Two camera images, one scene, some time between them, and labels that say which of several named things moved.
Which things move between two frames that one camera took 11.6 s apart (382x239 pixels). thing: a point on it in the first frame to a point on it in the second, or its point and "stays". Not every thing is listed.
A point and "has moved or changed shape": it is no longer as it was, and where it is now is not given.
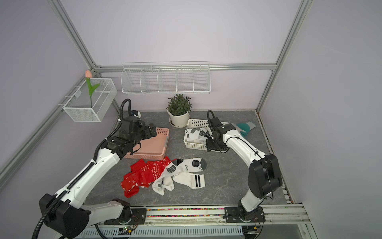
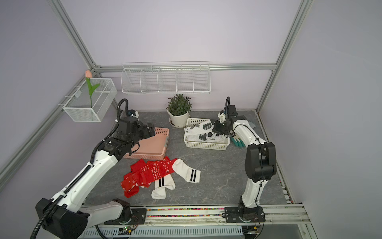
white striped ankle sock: x=193 y=180 to x=189 y=174
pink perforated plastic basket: x=154 y=148 stays
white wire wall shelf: x=166 y=77 stays
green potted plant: x=179 y=105 stays
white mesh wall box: x=82 y=107 stays
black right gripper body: x=211 y=144 to x=221 y=128
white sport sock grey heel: x=193 y=134 has moved or changed shape
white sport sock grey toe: x=165 y=181 to x=204 y=126
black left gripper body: x=144 y=133 stays
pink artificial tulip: x=89 y=75 stays
